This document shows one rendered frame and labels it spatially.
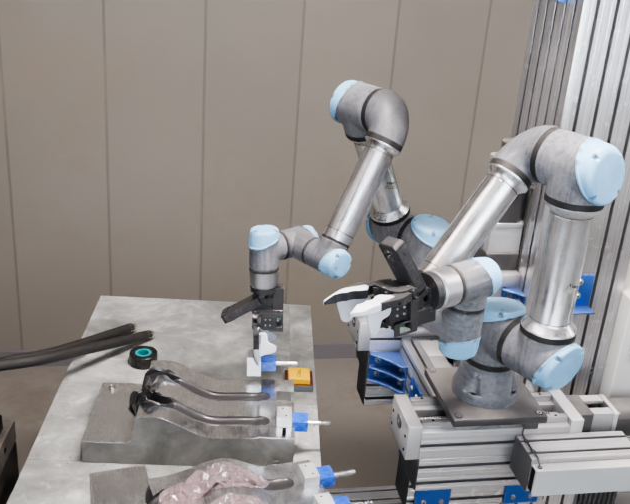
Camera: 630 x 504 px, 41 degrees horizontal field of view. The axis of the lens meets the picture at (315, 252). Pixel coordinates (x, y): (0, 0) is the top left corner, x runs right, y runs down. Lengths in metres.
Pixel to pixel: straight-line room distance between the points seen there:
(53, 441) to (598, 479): 1.29
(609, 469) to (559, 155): 0.75
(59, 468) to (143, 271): 1.87
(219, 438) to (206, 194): 1.85
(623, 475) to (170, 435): 1.04
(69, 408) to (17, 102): 1.67
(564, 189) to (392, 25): 2.10
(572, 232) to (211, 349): 1.24
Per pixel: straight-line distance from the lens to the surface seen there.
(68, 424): 2.25
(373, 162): 2.06
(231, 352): 2.54
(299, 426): 2.07
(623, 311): 2.20
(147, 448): 2.07
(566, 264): 1.74
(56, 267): 3.86
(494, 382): 1.94
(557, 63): 1.99
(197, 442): 2.05
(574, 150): 1.67
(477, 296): 1.56
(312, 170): 3.74
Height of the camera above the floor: 2.07
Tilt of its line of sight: 23 degrees down
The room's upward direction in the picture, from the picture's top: 4 degrees clockwise
